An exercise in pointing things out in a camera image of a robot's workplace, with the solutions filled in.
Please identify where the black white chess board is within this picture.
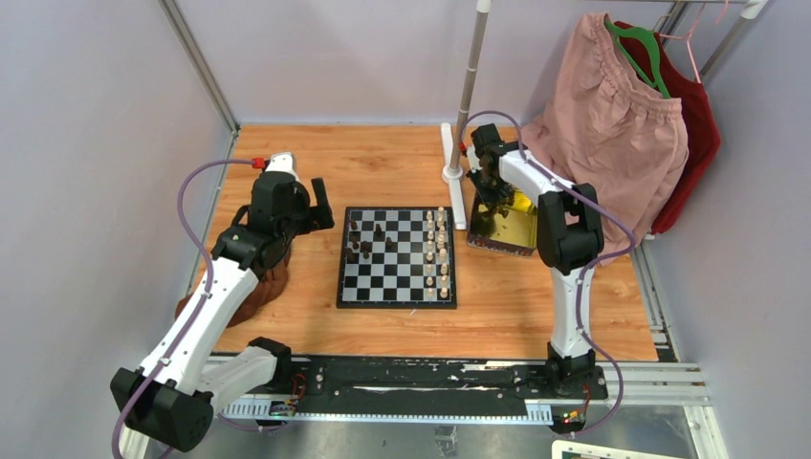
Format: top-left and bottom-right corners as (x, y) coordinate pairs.
(336, 207), (458, 310)

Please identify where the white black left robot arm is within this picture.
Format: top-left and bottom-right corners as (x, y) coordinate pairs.
(110, 170), (335, 452)

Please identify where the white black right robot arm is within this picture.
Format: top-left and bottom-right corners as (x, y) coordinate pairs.
(468, 124), (604, 400)

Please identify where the gold tin box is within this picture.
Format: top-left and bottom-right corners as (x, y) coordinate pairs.
(467, 189), (537, 258)

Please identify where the brown cloth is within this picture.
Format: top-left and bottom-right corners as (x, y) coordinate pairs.
(174, 250), (293, 329)

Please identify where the pink garment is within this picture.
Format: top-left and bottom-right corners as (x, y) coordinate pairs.
(521, 12), (688, 253)

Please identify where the white clothes rack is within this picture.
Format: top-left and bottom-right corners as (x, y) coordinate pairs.
(440, 0), (771, 233)

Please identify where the red garment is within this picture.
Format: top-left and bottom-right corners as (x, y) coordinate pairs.
(600, 17), (720, 236)

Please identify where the green clothes hanger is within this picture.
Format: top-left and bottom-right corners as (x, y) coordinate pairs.
(605, 20), (671, 101)

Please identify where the pink clothes hanger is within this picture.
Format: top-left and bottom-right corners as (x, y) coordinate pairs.
(657, 1), (732, 84)

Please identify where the white tablet corner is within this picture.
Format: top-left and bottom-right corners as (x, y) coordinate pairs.
(551, 440), (677, 459)

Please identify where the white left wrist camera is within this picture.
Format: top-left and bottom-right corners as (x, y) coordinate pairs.
(251, 152), (299, 184)

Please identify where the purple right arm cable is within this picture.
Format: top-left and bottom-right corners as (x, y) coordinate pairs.
(457, 110), (637, 438)

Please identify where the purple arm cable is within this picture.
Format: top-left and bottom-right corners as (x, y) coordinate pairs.
(457, 110), (637, 438)
(111, 158), (268, 459)

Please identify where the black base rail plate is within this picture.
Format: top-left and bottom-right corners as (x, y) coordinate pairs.
(230, 354), (609, 420)

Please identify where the aluminium frame post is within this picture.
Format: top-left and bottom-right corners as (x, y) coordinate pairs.
(158, 0), (240, 138)

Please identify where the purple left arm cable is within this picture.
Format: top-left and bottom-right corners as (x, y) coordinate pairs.
(111, 158), (268, 459)

